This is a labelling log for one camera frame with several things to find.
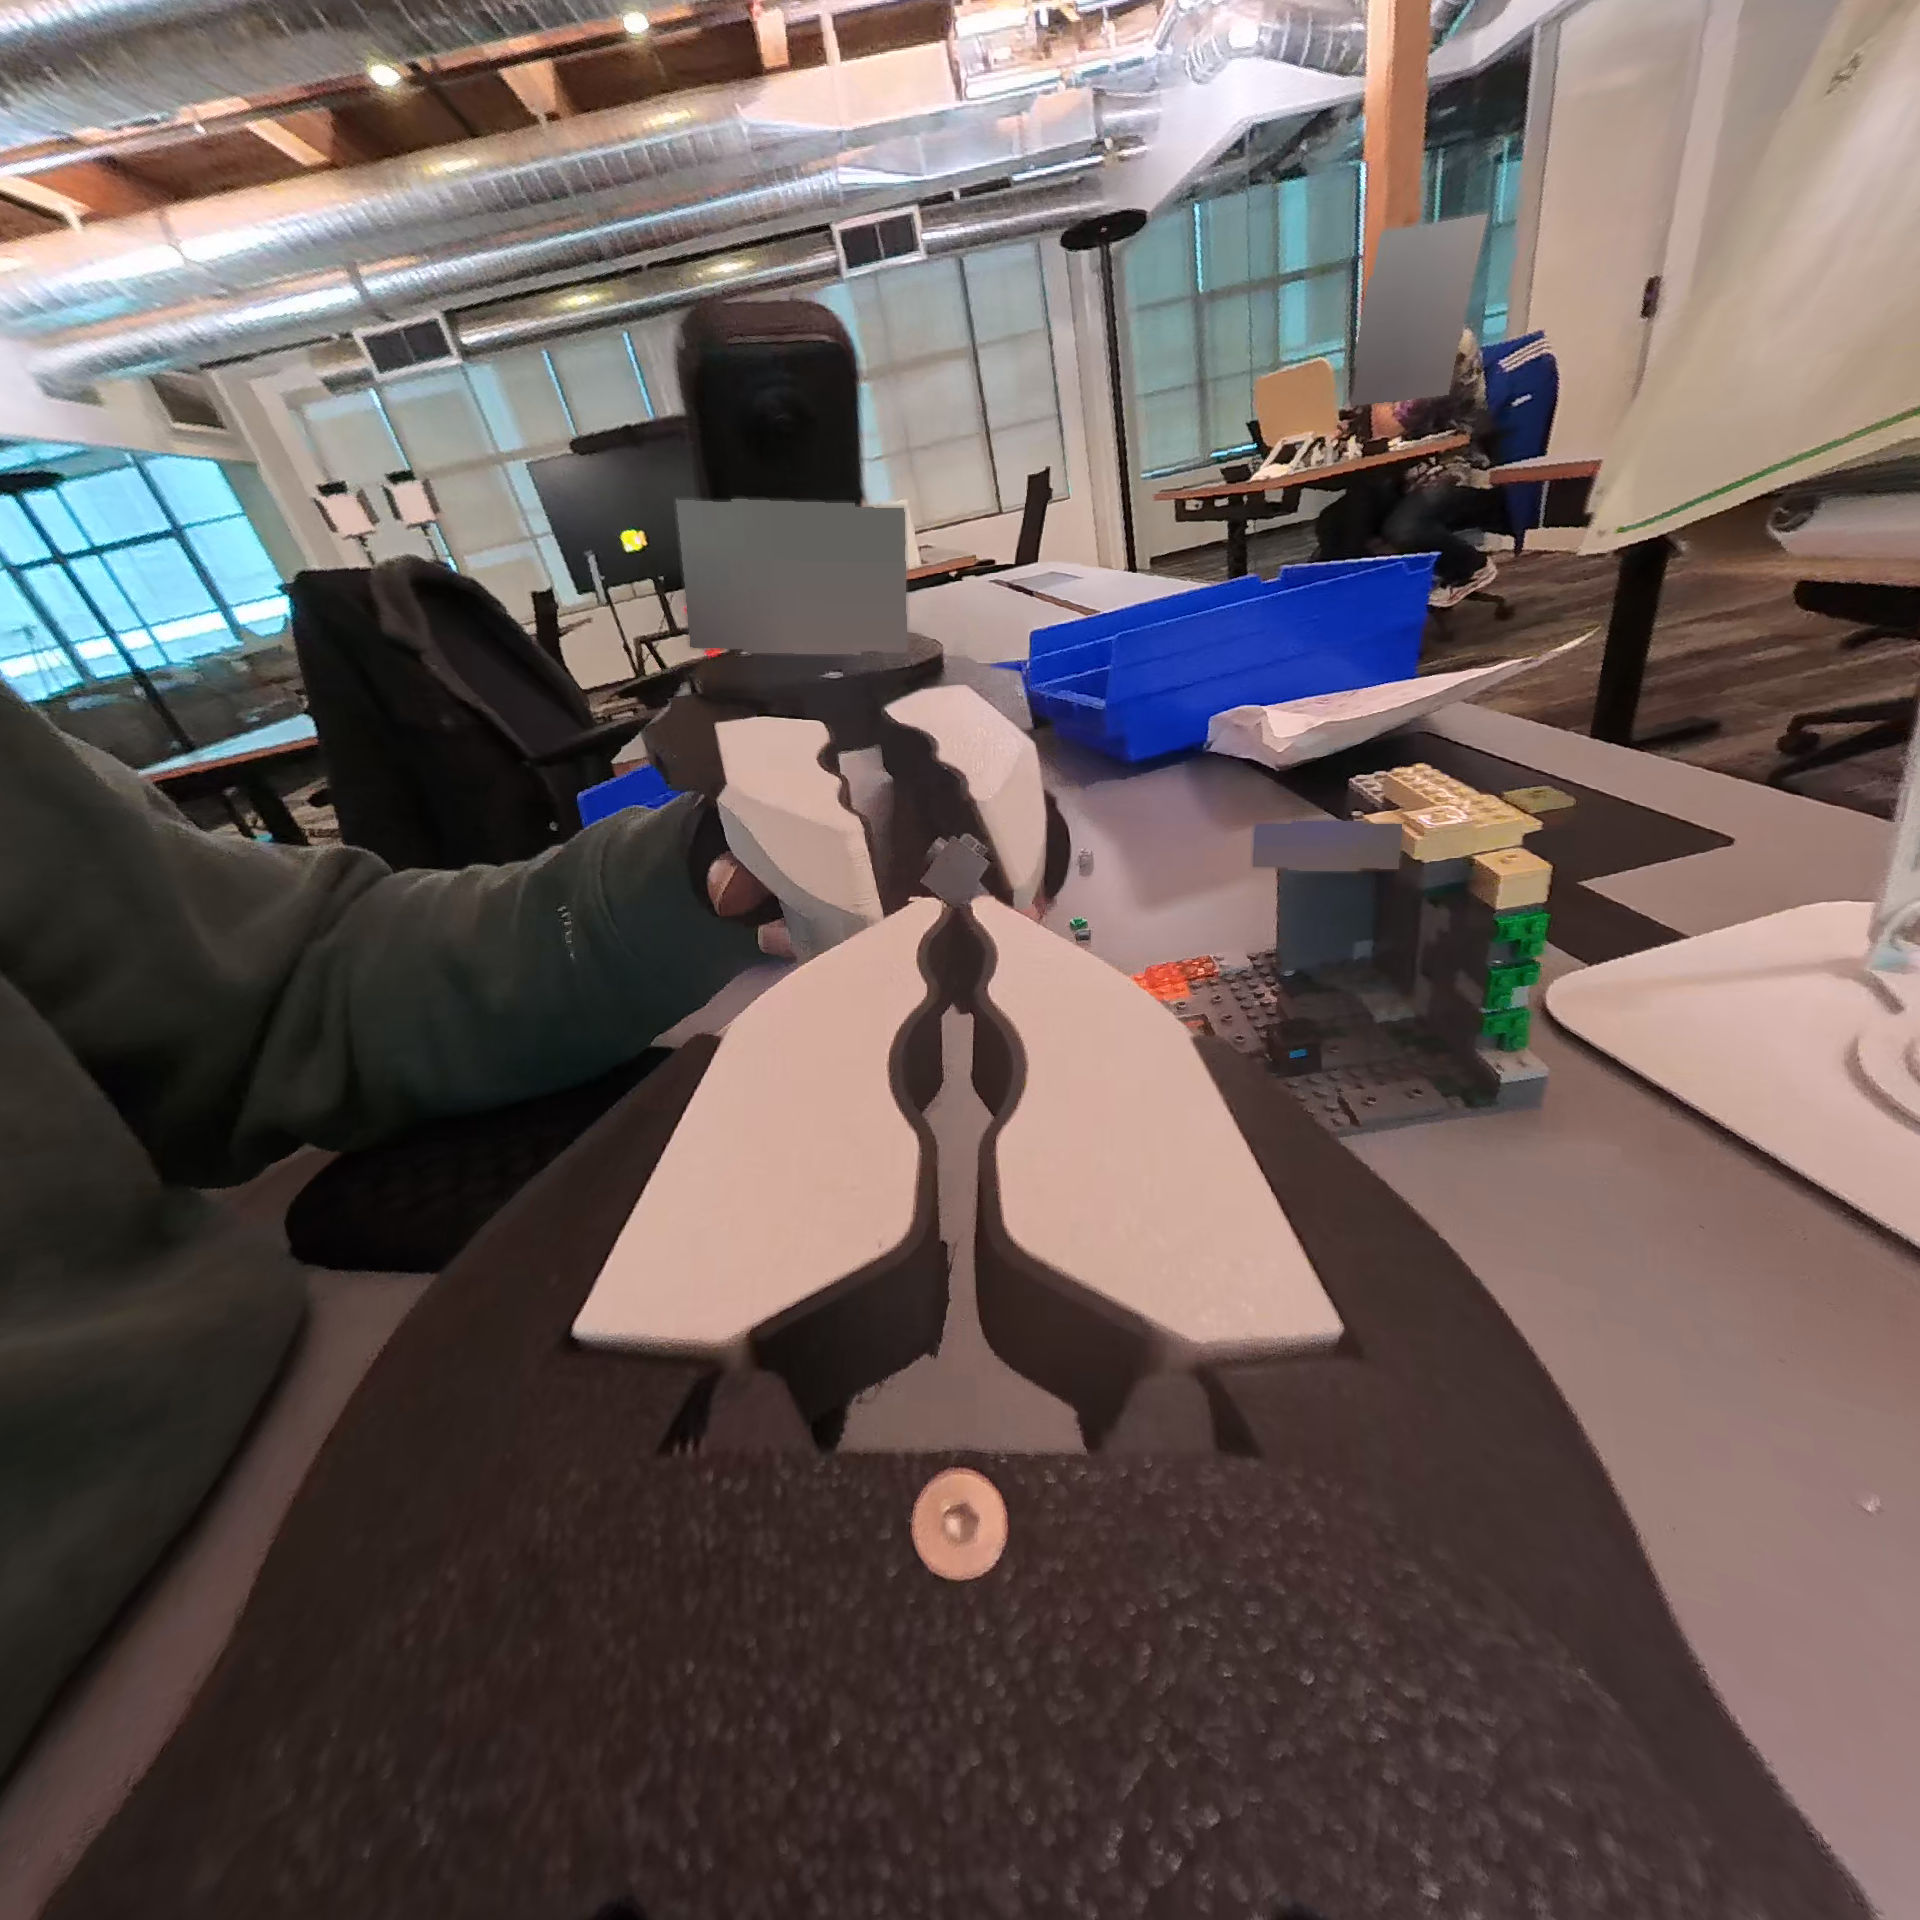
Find jacket-draped black office chair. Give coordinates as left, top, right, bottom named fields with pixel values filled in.
left=286, top=556, right=648, bottom=875

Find blue plastic bin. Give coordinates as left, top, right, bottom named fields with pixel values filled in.
left=1024, top=550, right=1441, bottom=767

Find grey desk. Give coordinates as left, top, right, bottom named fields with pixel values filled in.
left=0, top=561, right=1920, bottom=1920

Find wood-edged office desk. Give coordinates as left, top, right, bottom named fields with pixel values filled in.
left=1488, top=454, right=1728, bottom=752
left=1152, top=432, right=1603, bottom=582

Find white printed paper bag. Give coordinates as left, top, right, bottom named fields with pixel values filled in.
left=1204, top=631, right=1603, bottom=772

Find black display screen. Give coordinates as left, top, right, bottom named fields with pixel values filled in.
left=525, top=420, right=703, bottom=606

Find silver ceiling ducts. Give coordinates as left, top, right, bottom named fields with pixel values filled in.
left=0, top=0, right=1518, bottom=396

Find person's left forearm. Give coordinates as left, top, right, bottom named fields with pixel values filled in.
left=0, top=680, right=774, bottom=1191

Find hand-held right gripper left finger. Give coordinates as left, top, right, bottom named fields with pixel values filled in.
left=571, top=901, right=963, bottom=1361

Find toy brick building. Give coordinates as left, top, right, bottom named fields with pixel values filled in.
left=1131, top=760, right=1579, bottom=1135

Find large window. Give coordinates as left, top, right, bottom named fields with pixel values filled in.
left=815, top=239, right=1075, bottom=529
left=1118, top=157, right=1369, bottom=484

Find toy brick instruction booklet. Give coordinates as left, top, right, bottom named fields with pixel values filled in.
left=1582, top=0, right=1920, bottom=559

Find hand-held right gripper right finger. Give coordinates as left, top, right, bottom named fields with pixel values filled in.
left=960, top=896, right=1347, bottom=1361

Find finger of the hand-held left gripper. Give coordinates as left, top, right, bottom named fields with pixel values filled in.
left=884, top=680, right=1051, bottom=917
left=717, top=719, right=888, bottom=958

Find black floor lamp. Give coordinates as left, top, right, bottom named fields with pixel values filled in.
left=1057, top=209, right=1155, bottom=575

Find wooden post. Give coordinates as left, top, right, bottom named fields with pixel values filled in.
left=1359, top=0, right=1438, bottom=309

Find blue office chair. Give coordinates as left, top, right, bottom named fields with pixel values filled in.
left=1473, top=328, right=1566, bottom=559

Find person's left hand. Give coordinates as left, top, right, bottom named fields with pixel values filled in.
left=703, top=848, right=823, bottom=961

